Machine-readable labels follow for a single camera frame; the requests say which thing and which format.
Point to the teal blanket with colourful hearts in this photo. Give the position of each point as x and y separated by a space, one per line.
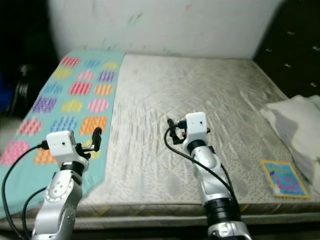
65 100

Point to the grey quilted mattress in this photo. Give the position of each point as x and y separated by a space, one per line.
185 115

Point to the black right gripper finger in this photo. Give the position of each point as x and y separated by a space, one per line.
171 125

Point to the dark tufted headboard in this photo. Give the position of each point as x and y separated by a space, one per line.
292 45

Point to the white pillow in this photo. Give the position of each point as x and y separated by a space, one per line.
300 125

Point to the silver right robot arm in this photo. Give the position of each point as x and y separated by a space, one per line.
217 185

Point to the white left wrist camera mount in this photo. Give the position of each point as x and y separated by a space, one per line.
62 146

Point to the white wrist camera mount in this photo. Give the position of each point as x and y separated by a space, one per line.
62 146
196 126

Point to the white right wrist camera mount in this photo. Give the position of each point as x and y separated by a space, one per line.
196 126

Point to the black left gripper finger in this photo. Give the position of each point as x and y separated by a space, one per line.
96 138

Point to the black bottle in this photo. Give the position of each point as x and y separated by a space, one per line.
24 90

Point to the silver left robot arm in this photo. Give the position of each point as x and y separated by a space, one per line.
57 205

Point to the blue yellow-edged picture book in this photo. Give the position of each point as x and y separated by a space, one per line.
285 179

